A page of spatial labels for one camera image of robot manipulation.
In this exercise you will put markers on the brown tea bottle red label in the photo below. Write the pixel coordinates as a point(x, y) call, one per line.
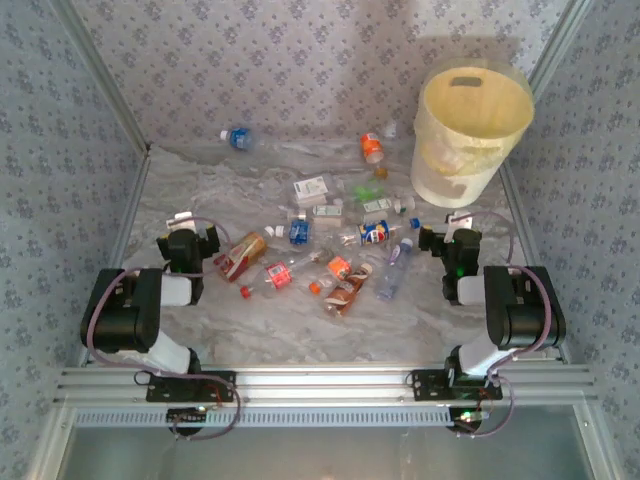
point(241, 255)

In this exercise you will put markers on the clear purple bottle blue cap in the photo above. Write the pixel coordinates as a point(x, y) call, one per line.
point(394, 275)

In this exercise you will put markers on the white round plastic bin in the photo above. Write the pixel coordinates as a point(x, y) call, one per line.
point(450, 192)

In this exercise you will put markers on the pepsi label plastic bottle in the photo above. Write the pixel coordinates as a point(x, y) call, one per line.
point(374, 233)

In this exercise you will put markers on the clear bottle green white label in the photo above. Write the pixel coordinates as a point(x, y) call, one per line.
point(378, 205)

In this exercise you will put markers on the red label bottle red cap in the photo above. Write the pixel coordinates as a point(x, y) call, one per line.
point(278, 275)

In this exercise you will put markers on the brown coffee drink bottle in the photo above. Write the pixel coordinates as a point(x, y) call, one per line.
point(347, 292)

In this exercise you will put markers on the white carton box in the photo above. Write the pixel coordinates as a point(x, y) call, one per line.
point(310, 188)

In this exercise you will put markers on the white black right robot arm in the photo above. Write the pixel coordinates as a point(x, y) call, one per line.
point(520, 310)

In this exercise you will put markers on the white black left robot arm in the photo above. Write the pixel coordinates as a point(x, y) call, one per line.
point(120, 315)

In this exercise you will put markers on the green crushed plastic bottle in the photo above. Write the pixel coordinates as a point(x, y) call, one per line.
point(367, 192)

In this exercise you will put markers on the small amber bottle cap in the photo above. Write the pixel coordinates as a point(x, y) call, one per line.
point(381, 173)

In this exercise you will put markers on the orange label bottle white cap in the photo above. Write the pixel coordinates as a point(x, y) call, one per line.
point(372, 146)

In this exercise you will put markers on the small clear crushed bottle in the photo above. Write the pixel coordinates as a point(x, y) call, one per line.
point(390, 130)

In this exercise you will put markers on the black right controller board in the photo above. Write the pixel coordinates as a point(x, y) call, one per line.
point(462, 418)

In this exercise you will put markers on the black controller board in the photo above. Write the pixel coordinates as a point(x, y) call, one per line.
point(462, 418)
point(185, 415)

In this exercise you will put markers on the black left controller board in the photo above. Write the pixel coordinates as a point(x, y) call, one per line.
point(185, 415)

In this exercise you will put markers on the grey metal shelf panel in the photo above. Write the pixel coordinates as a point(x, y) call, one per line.
point(325, 455)

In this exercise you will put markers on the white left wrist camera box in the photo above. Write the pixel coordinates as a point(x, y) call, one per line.
point(181, 221)

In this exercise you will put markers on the aluminium left side rail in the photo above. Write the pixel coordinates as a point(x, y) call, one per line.
point(132, 207)

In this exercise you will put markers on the aluminium right side rail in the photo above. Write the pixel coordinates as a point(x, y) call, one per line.
point(515, 200)

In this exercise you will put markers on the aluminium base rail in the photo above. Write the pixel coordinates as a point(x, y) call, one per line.
point(325, 382)

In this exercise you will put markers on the aluminium left corner post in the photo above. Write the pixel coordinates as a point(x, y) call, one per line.
point(105, 75)

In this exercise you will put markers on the aluminium corner post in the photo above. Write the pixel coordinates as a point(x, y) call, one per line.
point(558, 40)
point(105, 75)

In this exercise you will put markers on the aluminium right corner post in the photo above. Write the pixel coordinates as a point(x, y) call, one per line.
point(558, 40)

